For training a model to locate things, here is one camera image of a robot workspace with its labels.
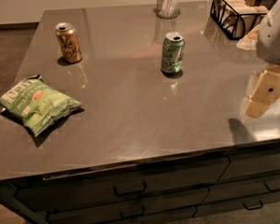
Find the black drawer handle lower right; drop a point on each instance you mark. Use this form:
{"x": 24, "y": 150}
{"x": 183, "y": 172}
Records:
{"x": 253, "y": 205}

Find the orange soda can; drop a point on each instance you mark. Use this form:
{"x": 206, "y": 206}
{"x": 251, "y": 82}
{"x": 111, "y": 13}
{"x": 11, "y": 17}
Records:
{"x": 68, "y": 41}

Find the grey drawer cabinet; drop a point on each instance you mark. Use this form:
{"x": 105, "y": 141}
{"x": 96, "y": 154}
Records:
{"x": 193, "y": 187}

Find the black wire napkin holder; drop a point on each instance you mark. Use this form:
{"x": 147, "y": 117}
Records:
{"x": 236, "y": 18}

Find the clear glass jar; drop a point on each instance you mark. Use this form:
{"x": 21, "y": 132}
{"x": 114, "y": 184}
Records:
{"x": 167, "y": 9}

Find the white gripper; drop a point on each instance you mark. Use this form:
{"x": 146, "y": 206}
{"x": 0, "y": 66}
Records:
{"x": 274, "y": 36}

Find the black drawer handle upper left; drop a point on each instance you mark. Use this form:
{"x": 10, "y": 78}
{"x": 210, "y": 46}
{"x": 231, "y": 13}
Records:
{"x": 131, "y": 187}

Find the black drawer handle lower left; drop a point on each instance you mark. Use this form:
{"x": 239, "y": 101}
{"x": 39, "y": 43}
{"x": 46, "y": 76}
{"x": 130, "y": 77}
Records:
{"x": 132, "y": 211}

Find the black drawer handle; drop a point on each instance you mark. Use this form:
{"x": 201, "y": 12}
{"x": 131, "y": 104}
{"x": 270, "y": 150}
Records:
{"x": 272, "y": 185}
{"x": 131, "y": 187}
{"x": 132, "y": 211}
{"x": 253, "y": 205}

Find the green potato chip bag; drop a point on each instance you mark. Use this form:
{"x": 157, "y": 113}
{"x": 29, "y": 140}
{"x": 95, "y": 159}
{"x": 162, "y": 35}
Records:
{"x": 37, "y": 105}

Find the green soda can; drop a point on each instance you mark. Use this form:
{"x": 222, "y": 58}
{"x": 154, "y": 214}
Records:
{"x": 172, "y": 53}

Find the black drawer handle upper right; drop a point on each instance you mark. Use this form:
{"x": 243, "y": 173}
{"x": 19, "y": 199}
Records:
{"x": 272, "y": 185}

